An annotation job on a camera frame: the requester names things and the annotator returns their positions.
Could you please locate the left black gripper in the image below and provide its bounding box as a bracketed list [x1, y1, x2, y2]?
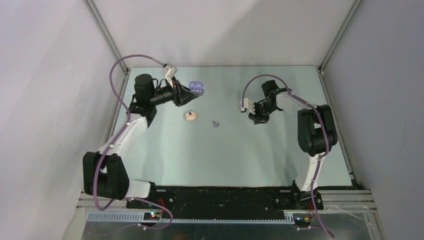
[149, 76, 198, 107]

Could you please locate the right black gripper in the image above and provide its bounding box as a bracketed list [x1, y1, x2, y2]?
[249, 100, 278, 125]

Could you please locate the beige earbud charging case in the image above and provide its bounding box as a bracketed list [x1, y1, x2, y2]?
[184, 111, 197, 121]

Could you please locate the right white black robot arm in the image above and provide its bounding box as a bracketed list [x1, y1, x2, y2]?
[240, 80, 338, 209]

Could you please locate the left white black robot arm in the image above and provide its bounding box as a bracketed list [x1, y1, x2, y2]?
[82, 73, 205, 208]

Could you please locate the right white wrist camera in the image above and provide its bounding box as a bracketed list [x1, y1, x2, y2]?
[240, 98, 255, 113]

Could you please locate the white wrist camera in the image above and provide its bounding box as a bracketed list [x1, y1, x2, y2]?
[162, 63, 178, 85]
[240, 98, 255, 113]

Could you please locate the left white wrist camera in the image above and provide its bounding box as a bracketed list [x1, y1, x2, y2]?
[162, 63, 178, 85]

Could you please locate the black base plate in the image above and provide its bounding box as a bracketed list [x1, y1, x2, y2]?
[126, 186, 324, 220]

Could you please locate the aluminium frame rail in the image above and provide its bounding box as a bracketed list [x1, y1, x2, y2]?
[75, 189, 377, 213]

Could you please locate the left aluminium corner post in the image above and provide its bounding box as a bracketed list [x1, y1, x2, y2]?
[83, 0, 123, 61]

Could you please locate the aluminium corner post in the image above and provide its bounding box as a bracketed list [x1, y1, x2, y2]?
[318, 0, 363, 72]
[83, 0, 123, 61]

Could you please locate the grey cable duct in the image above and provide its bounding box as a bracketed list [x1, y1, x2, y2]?
[86, 211, 295, 225]

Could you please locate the right aluminium corner post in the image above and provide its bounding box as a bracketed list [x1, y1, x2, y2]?
[318, 0, 363, 72]

